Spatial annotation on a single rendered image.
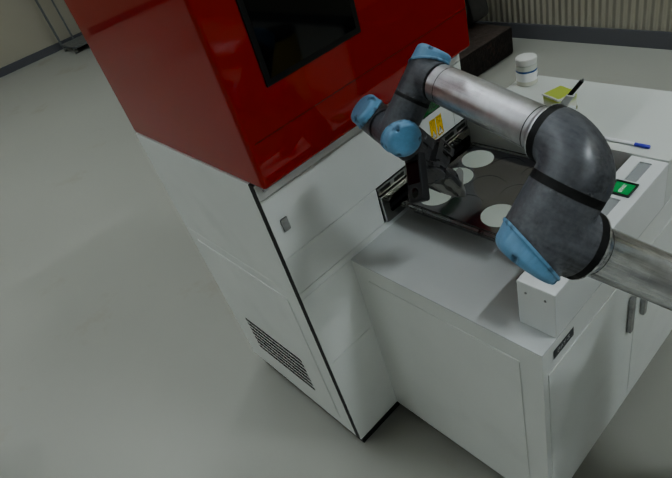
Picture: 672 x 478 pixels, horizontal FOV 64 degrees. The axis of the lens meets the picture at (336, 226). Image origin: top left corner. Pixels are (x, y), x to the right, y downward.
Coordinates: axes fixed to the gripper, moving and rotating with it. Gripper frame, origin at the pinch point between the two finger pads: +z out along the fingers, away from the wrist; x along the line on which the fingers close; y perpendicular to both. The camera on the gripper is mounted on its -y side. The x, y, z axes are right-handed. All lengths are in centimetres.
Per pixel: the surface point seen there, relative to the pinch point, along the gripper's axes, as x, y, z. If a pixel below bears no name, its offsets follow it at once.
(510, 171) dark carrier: 7.1, 26.5, 26.0
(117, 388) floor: 198, -55, 2
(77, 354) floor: 236, -43, -13
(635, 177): -26.1, 18.3, 33.2
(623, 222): -25.8, 2.5, 28.6
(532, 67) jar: 7, 71, 28
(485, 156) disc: 16.3, 34.2, 24.3
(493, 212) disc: 5.2, 7.5, 19.3
